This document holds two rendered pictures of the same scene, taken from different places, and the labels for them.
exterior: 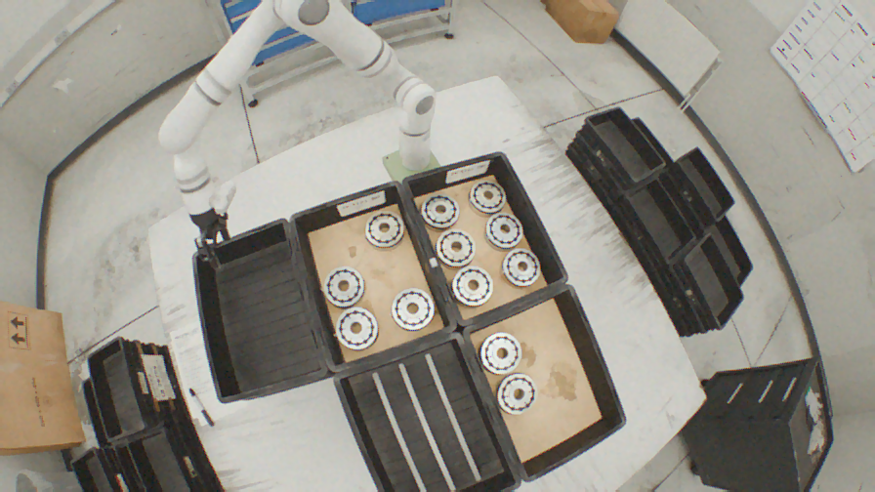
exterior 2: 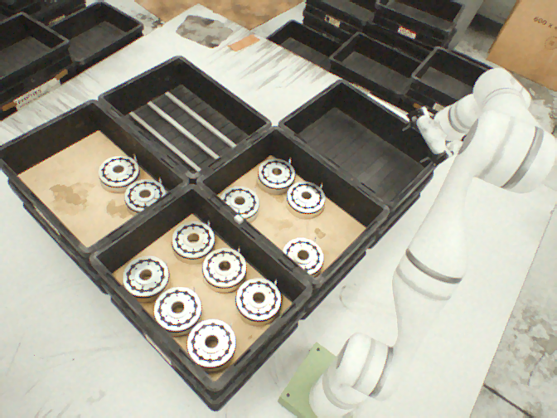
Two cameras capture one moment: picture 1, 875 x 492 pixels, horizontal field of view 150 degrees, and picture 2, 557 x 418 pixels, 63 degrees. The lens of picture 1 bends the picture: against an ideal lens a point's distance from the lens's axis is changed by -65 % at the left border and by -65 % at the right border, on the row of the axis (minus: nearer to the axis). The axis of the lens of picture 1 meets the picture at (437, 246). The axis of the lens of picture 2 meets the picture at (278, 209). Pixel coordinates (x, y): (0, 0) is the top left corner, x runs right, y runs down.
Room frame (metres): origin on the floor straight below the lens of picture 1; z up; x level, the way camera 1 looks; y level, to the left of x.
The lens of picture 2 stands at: (0.79, -0.15, 1.82)
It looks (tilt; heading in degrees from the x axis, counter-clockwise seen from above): 55 degrees down; 156
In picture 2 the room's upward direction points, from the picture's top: 10 degrees clockwise
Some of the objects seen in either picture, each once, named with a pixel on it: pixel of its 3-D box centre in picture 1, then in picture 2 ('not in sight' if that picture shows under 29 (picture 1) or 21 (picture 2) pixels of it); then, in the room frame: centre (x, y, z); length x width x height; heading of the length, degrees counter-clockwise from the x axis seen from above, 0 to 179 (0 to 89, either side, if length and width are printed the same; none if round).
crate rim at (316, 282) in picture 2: (366, 270); (293, 198); (0.18, 0.15, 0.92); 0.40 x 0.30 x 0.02; 32
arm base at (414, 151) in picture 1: (415, 143); (337, 391); (0.63, 0.13, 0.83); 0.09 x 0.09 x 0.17; 51
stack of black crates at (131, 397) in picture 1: (144, 390); (443, 117); (-0.51, 1.20, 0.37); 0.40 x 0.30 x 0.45; 39
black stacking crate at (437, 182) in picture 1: (480, 237); (202, 284); (0.34, -0.10, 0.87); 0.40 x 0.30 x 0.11; 32
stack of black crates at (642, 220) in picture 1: (644, 229); not in sight; (0.83, -1.07, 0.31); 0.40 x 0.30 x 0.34; 40
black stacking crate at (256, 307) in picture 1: (260, 313); (358, 151); (0.02, 0.40, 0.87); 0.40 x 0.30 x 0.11; 32
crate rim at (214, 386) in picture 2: (484, 229); (201, 274); (0.34, -0.10, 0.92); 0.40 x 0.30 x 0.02; 32
